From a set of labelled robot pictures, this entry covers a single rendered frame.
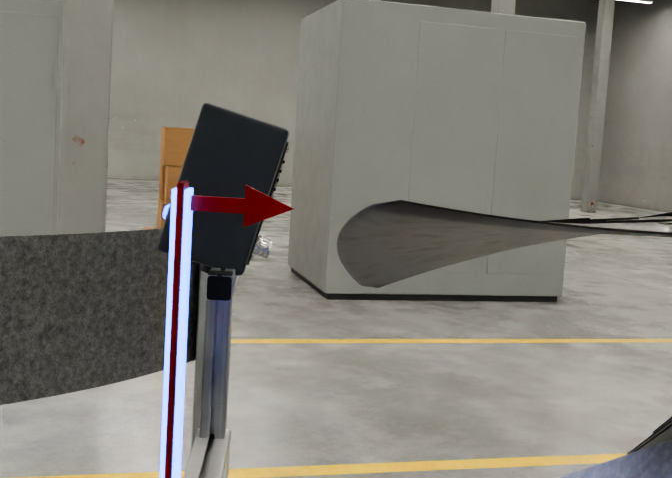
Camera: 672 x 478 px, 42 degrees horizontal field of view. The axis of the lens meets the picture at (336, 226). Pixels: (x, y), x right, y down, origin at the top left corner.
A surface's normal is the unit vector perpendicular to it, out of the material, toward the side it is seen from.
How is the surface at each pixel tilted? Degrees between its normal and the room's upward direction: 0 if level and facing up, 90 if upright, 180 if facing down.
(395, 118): 90
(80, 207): 90
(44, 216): 90
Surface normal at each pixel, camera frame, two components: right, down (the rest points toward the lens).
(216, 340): 0.06, 0.11
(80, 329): 0.74, 0.11
